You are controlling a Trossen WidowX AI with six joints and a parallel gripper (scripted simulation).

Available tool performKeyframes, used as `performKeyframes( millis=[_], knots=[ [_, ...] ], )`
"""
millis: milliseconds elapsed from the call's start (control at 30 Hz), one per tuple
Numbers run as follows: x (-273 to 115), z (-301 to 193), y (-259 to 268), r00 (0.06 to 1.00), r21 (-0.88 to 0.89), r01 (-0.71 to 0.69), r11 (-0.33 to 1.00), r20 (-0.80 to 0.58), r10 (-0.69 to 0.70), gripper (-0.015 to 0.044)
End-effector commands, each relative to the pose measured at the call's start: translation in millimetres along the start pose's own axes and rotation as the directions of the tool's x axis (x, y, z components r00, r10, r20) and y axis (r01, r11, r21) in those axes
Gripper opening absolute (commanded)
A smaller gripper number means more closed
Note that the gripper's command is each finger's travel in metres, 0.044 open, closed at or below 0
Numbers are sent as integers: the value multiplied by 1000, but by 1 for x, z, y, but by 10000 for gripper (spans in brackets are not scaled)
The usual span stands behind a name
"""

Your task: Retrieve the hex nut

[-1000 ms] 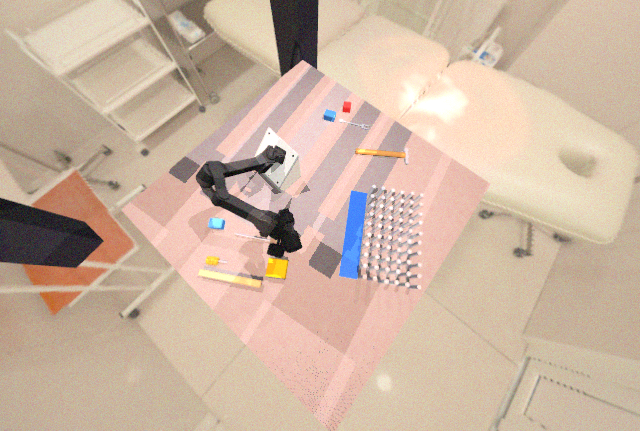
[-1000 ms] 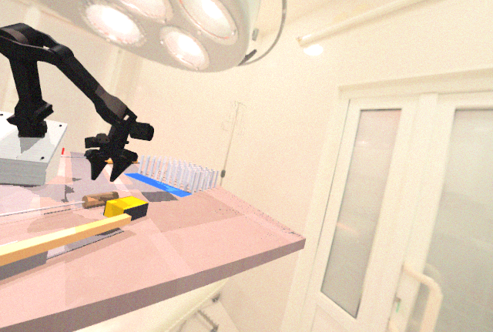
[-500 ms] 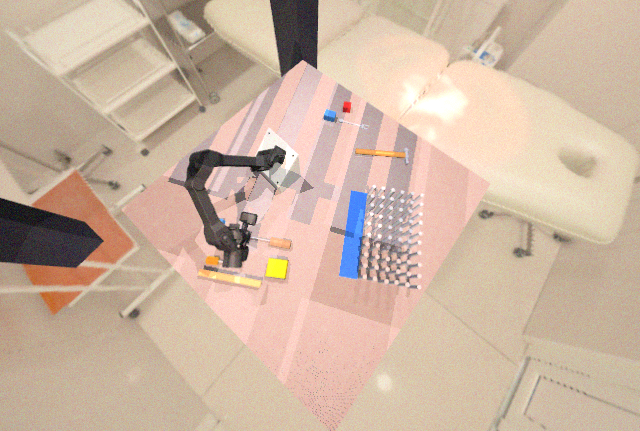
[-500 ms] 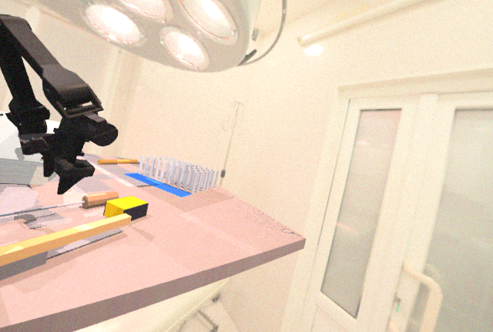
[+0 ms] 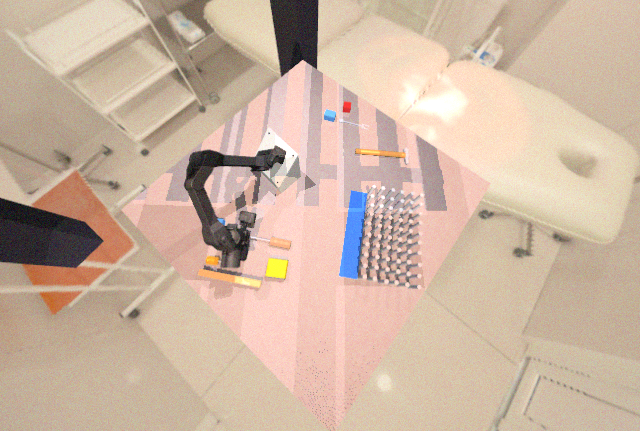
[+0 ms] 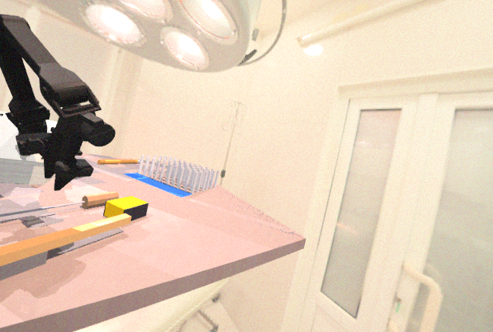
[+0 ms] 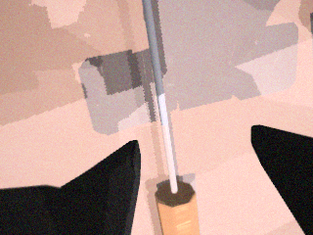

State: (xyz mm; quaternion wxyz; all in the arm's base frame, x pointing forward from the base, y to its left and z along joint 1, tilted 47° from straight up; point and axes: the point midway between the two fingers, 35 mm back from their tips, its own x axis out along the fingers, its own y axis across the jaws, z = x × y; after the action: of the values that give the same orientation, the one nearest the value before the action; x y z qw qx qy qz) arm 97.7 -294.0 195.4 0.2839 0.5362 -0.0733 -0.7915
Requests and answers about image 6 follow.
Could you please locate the blue flat strip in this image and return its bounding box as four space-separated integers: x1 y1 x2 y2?
123 173 192 198

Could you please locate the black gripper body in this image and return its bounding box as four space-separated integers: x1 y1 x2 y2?
50 126 94 178

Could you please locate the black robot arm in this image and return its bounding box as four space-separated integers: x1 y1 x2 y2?
0 14 116 156

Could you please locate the hammer with orange handle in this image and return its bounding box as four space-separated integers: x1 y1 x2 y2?
98 159 140 165

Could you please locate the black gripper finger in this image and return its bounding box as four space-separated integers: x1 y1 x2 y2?
39 153 60 179
50 167 75 191

